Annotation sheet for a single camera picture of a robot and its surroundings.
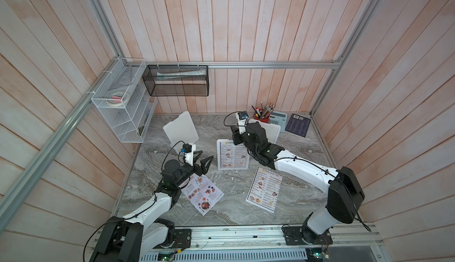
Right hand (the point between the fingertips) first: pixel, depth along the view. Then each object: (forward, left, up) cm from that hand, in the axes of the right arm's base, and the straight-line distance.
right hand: (233, 125), depth 81 cm
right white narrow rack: (+3, -20, -7) cm, 22 cm away
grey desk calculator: (+26, -31, -23) cm, 47 cm away
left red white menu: (-24, +14, -25) cm, 37 cm away
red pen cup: (+21, -19, -14) cm, 31 cm away
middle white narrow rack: (-8, +1, -15) cm, 17 cm away
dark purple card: (+23, -44, -26) cm, 56 cm away
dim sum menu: (-8, +1, -15) cm, 17 cm away
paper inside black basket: (+24, +37, +11) cm, 46 cm away
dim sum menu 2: (-21, -16, -26) cm, 37 cm away
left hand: (-12, +12, -9) cm, 19 cm away
